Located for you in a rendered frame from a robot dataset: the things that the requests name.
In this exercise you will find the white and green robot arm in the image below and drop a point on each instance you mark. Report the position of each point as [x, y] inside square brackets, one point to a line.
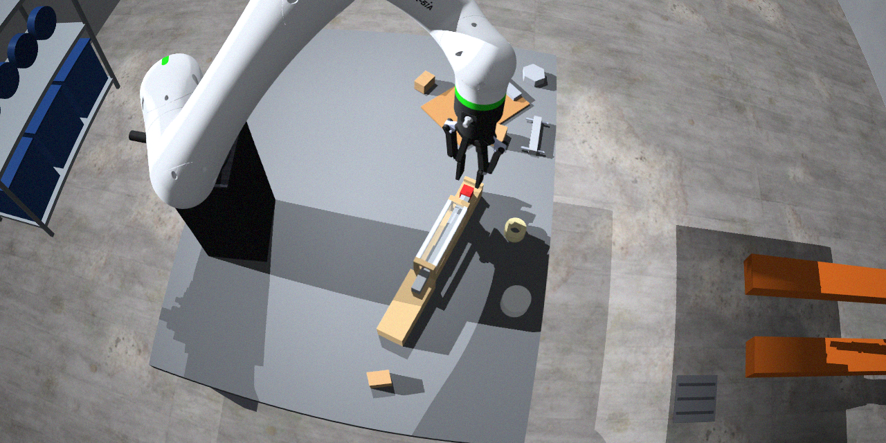
[192, 121]

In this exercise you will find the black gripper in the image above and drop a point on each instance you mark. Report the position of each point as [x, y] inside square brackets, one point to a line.
[480, 138]

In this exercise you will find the orange flat board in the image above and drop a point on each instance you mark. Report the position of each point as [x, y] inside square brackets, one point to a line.
[441, 107]

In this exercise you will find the white short cylinder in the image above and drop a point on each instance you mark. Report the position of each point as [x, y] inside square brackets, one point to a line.
[515, 301]

